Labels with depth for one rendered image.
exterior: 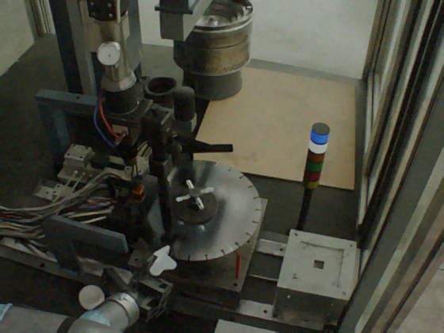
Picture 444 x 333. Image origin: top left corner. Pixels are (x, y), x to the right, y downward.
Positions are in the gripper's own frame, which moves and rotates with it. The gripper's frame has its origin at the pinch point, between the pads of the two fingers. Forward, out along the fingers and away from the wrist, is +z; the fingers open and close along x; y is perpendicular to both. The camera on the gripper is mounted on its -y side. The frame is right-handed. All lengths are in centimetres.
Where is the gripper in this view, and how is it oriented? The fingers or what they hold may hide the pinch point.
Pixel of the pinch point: (160, 271)
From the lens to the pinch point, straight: 120.5
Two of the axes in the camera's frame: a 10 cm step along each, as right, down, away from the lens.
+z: 3.6, -1.7, 9.2
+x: 2.5, -9.3, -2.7
